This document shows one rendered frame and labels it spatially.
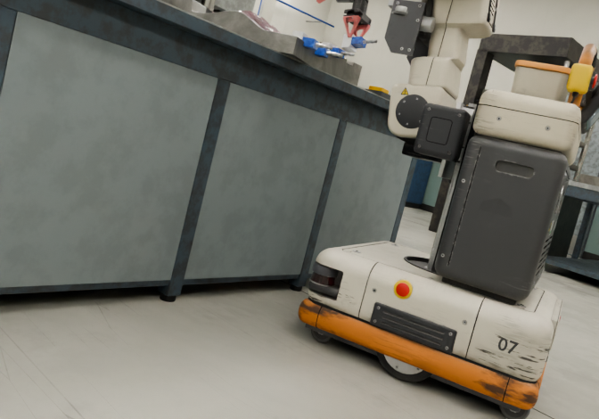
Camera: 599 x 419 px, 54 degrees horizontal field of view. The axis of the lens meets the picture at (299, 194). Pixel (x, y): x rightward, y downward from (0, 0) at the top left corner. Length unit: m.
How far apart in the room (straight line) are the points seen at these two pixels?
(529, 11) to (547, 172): 7.86
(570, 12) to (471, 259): 7.69
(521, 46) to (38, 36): 5.24
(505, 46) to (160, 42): 4.97
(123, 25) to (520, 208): 1.07
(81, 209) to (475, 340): 1.03
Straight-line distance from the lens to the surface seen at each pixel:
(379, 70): 10.50
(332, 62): 2.16
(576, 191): 5.48
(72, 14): 1.46
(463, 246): 1.62
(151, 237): 1.70
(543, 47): 6.10
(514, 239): 1.60
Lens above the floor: 0.55
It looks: 5 degrees down
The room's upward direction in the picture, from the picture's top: 14 degrees clockwise
